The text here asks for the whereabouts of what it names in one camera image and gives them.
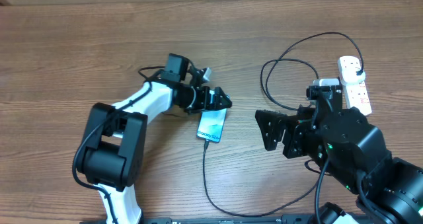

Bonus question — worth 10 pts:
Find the blue Samsung Galaxy smartphone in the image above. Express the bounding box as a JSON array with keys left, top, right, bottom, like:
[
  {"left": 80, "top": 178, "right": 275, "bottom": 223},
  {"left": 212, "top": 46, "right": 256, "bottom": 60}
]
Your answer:
[{"left": 197, "top": 108, "right": 227, "bottom": 143}]

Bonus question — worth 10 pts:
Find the black USB charging cable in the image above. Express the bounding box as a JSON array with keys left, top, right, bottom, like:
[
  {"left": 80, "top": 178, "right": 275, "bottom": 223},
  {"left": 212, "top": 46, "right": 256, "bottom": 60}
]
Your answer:
[{"left": 202, "top": 31, "right": 365, "bottom": 217}]

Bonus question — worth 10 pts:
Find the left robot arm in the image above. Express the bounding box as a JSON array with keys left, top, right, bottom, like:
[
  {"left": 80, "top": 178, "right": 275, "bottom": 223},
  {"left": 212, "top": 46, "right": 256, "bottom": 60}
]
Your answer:
[{"left": 71, "top": 54, "right": 232, "bottom": 223}]

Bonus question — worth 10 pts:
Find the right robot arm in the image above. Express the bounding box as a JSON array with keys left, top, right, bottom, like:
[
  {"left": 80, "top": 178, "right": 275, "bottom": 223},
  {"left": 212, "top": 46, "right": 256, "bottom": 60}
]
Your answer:
[{"left": 255, "top": 108, "right": 422, "bottom": 223}]

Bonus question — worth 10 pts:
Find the white charger plug adapter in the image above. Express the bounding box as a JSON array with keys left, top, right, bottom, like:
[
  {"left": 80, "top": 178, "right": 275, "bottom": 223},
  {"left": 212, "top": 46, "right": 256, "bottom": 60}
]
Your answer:
[{"left": 340, "top": 69, "right": 366, "bottom": 86}]

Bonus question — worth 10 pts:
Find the white power extension strip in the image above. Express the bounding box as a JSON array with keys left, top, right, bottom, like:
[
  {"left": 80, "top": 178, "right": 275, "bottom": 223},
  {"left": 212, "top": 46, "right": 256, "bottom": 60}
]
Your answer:
[{"left": 338, "top": 56, "right": 372, "bottom": 116}]

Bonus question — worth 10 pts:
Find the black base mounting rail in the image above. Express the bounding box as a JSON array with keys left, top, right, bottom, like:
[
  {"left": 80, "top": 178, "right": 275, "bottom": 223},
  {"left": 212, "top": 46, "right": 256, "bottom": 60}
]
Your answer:
[{"left": 79, "top": 213, "right": 374, "bottom": 224}]

